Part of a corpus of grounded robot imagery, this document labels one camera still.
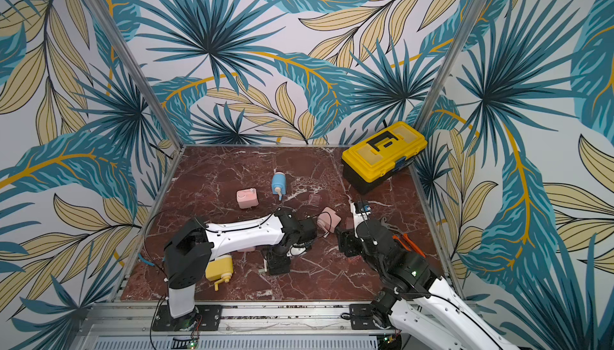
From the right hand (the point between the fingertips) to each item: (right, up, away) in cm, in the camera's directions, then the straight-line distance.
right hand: (346, 228), depth 71 cm
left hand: (-25, -13, +8) cm, 29 cm away
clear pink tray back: (-8, +5, +30) cm, 32 cm away
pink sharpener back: (-35, +6, +24) cm, 43 cm away
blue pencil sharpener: (-24, +13, +28) cm, 39 cm away
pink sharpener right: (-3, -2, +21) cm, 22 cm away
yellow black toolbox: (+15, +22, +22) cm, 34 cm away
